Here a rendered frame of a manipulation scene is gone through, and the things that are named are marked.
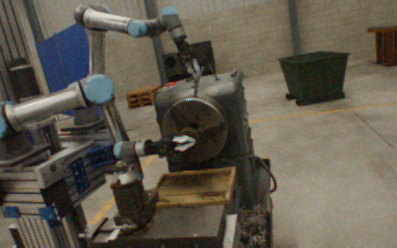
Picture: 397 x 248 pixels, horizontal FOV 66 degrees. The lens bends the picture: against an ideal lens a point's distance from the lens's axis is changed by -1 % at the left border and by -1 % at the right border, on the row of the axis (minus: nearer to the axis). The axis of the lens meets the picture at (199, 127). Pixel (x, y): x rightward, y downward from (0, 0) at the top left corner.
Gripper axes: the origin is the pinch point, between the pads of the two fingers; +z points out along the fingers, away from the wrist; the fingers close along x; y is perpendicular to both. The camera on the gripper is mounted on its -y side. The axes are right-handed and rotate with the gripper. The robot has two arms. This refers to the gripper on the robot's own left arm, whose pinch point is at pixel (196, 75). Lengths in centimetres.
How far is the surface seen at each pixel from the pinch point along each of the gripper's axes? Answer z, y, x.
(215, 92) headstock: 11.2, 1.2, 5.6
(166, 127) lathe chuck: 16.6, 17.8, -19.3
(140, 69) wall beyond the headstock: -79, -979, -446
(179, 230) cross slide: 37, 80, -3
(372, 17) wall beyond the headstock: 78, -985, 363
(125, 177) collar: 17, 78, -12
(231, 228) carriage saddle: 44, 73, 10
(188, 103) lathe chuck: 10.0, 17.8, -4.5
